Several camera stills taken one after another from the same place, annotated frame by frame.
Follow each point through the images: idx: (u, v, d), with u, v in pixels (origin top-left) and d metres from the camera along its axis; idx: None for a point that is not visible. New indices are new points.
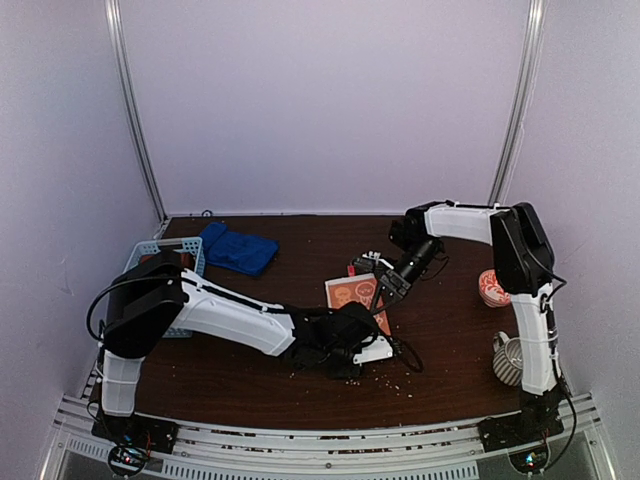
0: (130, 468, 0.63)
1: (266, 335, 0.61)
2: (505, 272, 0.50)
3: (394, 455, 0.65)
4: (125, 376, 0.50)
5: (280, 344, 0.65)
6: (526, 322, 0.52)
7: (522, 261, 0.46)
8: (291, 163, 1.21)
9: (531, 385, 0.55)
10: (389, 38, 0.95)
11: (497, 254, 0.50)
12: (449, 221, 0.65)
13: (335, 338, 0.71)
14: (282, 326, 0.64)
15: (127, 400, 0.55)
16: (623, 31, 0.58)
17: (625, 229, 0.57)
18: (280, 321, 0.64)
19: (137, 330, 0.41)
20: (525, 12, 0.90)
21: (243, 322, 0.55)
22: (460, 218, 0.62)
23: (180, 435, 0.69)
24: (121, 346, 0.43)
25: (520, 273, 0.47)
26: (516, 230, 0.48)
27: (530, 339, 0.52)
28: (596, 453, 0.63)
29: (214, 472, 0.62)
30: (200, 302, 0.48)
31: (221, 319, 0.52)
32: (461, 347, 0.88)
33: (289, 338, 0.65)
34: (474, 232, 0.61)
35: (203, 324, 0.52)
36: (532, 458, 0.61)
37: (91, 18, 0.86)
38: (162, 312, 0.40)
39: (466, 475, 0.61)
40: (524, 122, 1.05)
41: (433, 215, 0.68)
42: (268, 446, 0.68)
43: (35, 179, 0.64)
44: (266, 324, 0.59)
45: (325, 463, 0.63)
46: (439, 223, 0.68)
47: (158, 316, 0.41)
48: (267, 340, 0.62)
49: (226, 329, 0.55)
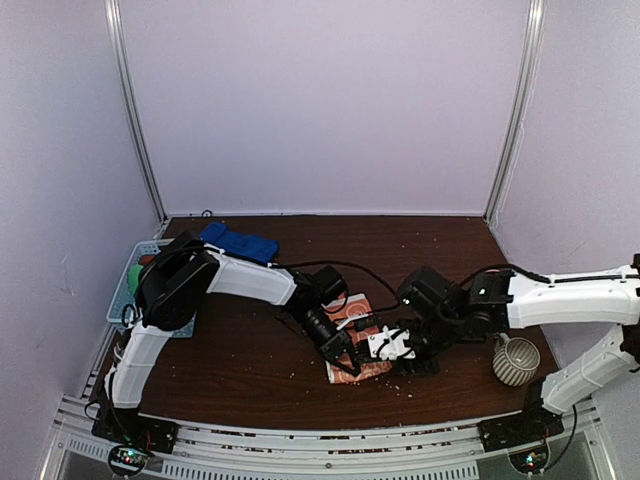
0: (131, 468, 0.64)
1: (274, 286, 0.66)
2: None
3: (394, 455, 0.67)
4: (148, 358, 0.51)
5: (286, 292, 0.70)
6: (600, 372, 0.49)
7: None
8: (291, 164, 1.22)
9: (553, 401, 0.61)
10: (389, 39, 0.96)
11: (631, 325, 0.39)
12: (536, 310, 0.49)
13: (321, 292, 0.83)
14: (286, 275, 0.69)
15: (137, 390, 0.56)
16: (622, 32, 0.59)
17: (628, 228, 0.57)
18: (283, 272, 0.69)
19: (184, 297, 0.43)
20: (525, 12, 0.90)
21: (257, 276, 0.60)
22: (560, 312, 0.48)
23: (180, 435, 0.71)
24: (166, 318, 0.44)
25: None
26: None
27: (593, 381, 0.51)
28: (596, 453, 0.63)
29: (214, 472, 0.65)
30: (227, 265, 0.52)
31: (243, 277, 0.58)
32: (461, 347, 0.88)
33: (292, 285, 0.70)
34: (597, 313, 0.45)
35: (227, 284, 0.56)
36: (532, 459, 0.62)
37: (90, 19, 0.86)
38: (205, 275, 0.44)
39: (466, 475, 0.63)
40: (524, 122, 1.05)
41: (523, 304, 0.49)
42: (268, 445, 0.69)
43: (34, 178, 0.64)
44: (272, 275, 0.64)
45: (325, 463, 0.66)
46: (531, 314, 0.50)
47: (202, 280, 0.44)
48: (275, 290, 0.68)
49: (244, 286, 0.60)
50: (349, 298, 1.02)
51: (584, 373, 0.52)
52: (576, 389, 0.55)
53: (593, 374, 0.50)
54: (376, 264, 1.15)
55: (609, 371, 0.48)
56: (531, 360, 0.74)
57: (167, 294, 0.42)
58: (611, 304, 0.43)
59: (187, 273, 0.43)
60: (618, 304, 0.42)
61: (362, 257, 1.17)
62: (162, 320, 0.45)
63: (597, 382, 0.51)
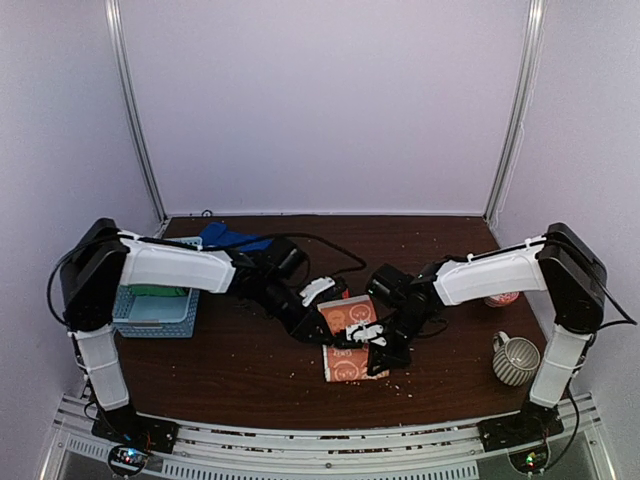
0: (130, 468, 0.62)
1: (210, 273, 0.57)
2: (571, 310, 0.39)
3: (394, 455, 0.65)
4: (103, 358, 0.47)
5: (224, 278, 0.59)
6: (562, 351, 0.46)
7: (597, 298, 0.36)
8: (291, 163, 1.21)
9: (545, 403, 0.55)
10: (389, 39, 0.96)
11: (556, 297, 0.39)
12: (461, 286, 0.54)
13: (272, 269, 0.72)
14: (219, 258, 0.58)
15: (118, 388, 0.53)
16: (622, 30, 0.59)
17: (626, 228, 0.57)
18: (217, 256, 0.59)
19: (97, 294, 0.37)
20: (525, 12, 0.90)
21: (183, 260, 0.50)
22: (479, 285, 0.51)
23: (180, 435, 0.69)
24: (86, 314, 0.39)
25: (593, 311, 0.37)
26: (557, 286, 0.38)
27: (558, 364, 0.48)
28: (596, 453, 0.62)
29: (214, 472, 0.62)
30: (142, 252, 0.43)
31: (168, 264, 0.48)
32: (461, 347, 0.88)
33: (232, 269, 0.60)
34: (511, 283, 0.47)
35: (149, 276, 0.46)
36: (532, 458, 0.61)
37: (90, 18, 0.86)
38: (113, 268, 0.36)
39: (466, 474, 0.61)
40: (523, 121, 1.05)
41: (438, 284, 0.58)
42: (269, 446, 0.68)
43: (33, 177, 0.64)
44: (203, 259, 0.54)
45: (325, 463, 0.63)
46: (457, 290, 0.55)
47: (110, 272, 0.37)
48: (212, 278, 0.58)
49: (175, 276, 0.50)
50: (356, 297, 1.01)
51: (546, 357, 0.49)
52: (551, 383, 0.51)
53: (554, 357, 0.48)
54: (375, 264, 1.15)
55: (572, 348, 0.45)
56: (530, 360, 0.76)
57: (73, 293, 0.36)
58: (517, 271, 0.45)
59: (91, 268, 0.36)
60: (522, 269, 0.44)
61: (361, 257, 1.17)
62: (82, 316, 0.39)
63: (562, 364, 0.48)
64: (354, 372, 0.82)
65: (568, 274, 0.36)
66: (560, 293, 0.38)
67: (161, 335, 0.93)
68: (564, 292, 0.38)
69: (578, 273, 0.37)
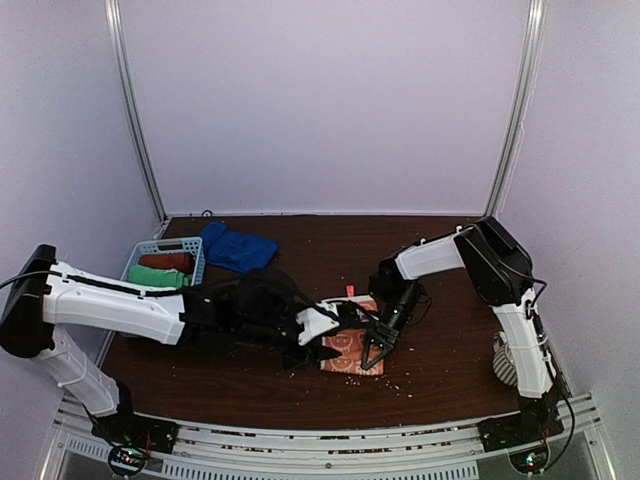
0: (131, 468, 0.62)
1: (152, 323, 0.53)
2: (483, 281, 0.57)
3: (394, 455, 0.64)
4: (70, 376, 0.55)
5: (171, 331, 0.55)
6: (517, 333, 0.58)
7: (498, 271, 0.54)
8: (291, 163, 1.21)
9: (529, 389, 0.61)
10: (389, 40, 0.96)
11: (476, 273, 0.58)
12: (416, 260, 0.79)
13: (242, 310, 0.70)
14: (165, 311, 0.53)
15: (95, 399, 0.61)
16: (622, 31, 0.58)
17: (625, 230, 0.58)
18: (167, 306, 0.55)
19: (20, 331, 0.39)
20: (525, 12, 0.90)
21: (117, 308, 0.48)
22: (428, 258, 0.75)
23: (180, 435, 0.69)
24: (18, 348, 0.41)
25: (498, 282, 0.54)
26: (473, 261, 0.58)
27: (521, 344, 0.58)
28: (596, 452, 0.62)
29: (214, 472, 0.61)
30: (66, 294, 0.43)
31: (96, 308, 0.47)
32: (461, 347, 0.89)
33: (179, 324, 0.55)
34: (444, 258, 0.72)
35: (78, 315, 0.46)
36: (532, 458, 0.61)
37: (90, 19, 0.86)
38: (25, 309, 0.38)
39: (466, 475, 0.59)
40: (524, 122, 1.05)
41: (413, 254, 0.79)
42: (268, 446, 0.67)
43: (33, 178, 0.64)
44: (143, 309, 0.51)
45: (325, 463, 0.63)
46: (411, 265, 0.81)
47: (25, 316, 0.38)
48: (157, 328, 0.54)
49: (112, 321, 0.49)
50: (358, 297, 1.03)
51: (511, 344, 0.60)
52: (520, 369, 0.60)
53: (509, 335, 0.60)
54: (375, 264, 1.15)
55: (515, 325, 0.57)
56: None
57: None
58: (447, 250, 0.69)
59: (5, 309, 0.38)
60: (450, 247, 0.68)
61: (362, 257, 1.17)
62: (18, 350, 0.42)
63: (521, 345, 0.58)
64: (349, 366, 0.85)
65: (473, 250, 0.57)
66: (480, 268, 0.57)
67: (162, 336, 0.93)
68: (477, 266, 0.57)
69: (484, 253, 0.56)
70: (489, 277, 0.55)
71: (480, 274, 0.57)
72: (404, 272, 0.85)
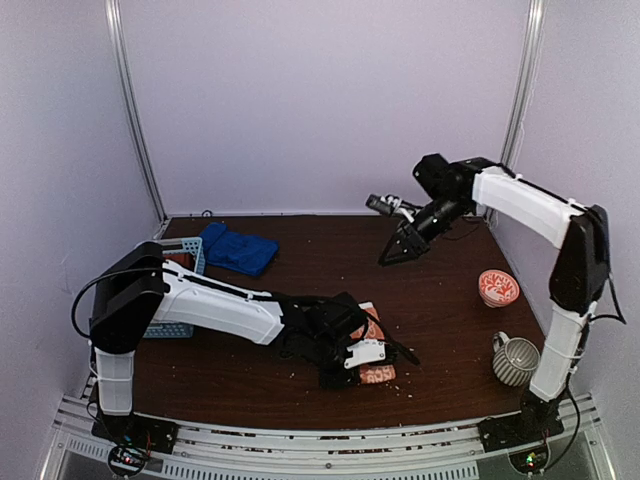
0: (130, 468, 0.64)
1: (254, 323, 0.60)
2: (565, 279, 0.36)
3: (394, 456, 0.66)
4: (118, 374, 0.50)
5: (269, 333, 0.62)
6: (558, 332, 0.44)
7: (590, 273, 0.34)
8: (290, 163, 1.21)
9: (539, 389, 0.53)
10: (389, 41, 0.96)
11: (560, 266, 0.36)
12: (507, 199, 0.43)
13: (326, 329, 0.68)
14: (268, 313, 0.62)
15: (125, 400, 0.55)
16: (622, 29, 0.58)
17: (627, 227, 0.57)
18: (267, 308, 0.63)
19: (122, 324, 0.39)
20: (525, 12, 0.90)
21: (226, 310, 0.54)
22: (515, 211, 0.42)
23: (180, 435, 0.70)
24: (104, 340, 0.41)
25: (583, 292, 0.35)
26: (566, 258, 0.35)
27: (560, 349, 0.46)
28: (596, 453, 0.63)
29: (214, 472, 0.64)
30: (181, 294, 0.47)
31: (207, 310, 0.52)
32: (461, 347, 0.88)
33: (278, 325, 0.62)
34: (534, 222, 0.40)
35: (189, 315, 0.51)
36: (532, 459, 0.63)
37: (90, 18, 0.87)
38: (140, 305, 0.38)
39: (466, 475, 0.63)
40: (523, 122, 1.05)
41: (482, 193, 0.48)
42: (269, 445, 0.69)
43: (33, 177, 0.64)
44: (252, 312, 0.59)
45: (325, 463, 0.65)
46: (497, 191, 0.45)
47: (137, 310, 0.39)
48: (255, 328, 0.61)
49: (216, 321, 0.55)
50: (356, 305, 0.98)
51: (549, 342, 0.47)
52: (545, 373, 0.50)
53: (554, 343, 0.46)
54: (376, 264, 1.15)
55: (566, 339, 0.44)
56: (530, 360, 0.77)
57: (107, 316, 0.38)
58: (542, 214, 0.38)
59: (126, 299, 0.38)
60: (552, 215, 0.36)
61: (362, 257, 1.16)
62: (99, 342, 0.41)
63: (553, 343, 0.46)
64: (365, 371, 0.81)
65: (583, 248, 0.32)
66: (564, 257, 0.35)
67: (161, 335, 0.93)
68: (571, 262, 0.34)
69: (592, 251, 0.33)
70: (582, 282, 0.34)
71: (570, 273, 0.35)
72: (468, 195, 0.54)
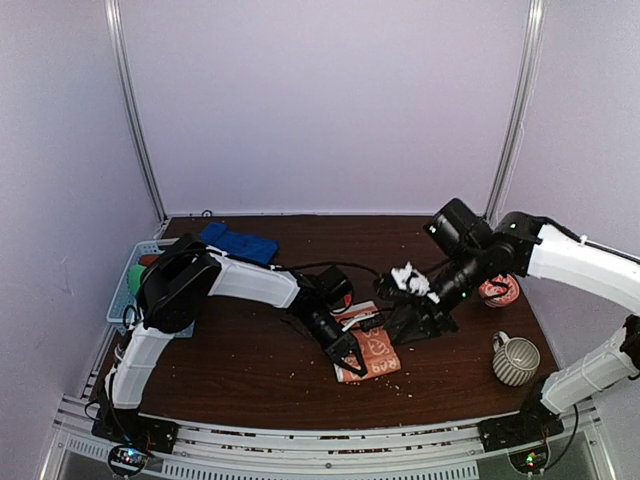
0: (131, 468, 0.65)
1: (277, 286, 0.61)
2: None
3: (394, 456, 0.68)
4: (148, 361, 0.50)
5: (288, 295, 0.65)
6: (597, 369, 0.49)
7: None
8: (290, 162, 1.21)
9: (548, 397, 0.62)
10: (389, 40, 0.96)
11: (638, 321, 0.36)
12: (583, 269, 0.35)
13: (325, 292, 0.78)
14: (288, 277, 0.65)
15: (138, 390, 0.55)
16: (622, 31, 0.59)
17: (631, 225, 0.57)
18: (285, 274, 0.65)
19: (186, 299, 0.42)
20: (525, 12, 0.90)
21: (255, 276, 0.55)
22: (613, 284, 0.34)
23: (180, 435, 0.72)
24: (166, 318, 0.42)
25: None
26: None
27: (592, 381, 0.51)
28: (596, 453, 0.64)
29: (214, 472, 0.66)
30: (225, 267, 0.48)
31: (240, 278, 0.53)
32: (461, 347, 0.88)
33: (295, 287, 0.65)
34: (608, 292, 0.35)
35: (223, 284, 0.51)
36: (532, 459, 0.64)
37: (90, 18, 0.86)
38: (205, 277, 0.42)
39: (466, 474, 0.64)
40: (524, 121, 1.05)
41: (548, 263, 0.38)
42: (268, 445, 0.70)
43: (33, 176, 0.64)
44: (275, 276, 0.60)
45: (325, 463, 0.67)
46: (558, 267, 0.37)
47: (201, 282, 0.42)
48: (277, 292, 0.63)
49: (244, 288, 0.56)
50: (357, 305, 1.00)
51: (583, 372, 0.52)
52: (564, 394, 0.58)
53: (591, 375, 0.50)
54: (376, 264, 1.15)
55: (602, 372, 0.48)
56: (530, 360, 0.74)
57: (175, 292, 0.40)
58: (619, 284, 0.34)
59: (192, 273, 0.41)
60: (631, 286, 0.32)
61: (362, 257, 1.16)
62: (159, 322, 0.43)
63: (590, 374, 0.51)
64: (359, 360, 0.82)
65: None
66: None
67: None
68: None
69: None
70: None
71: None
72: (523, 268, 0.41)
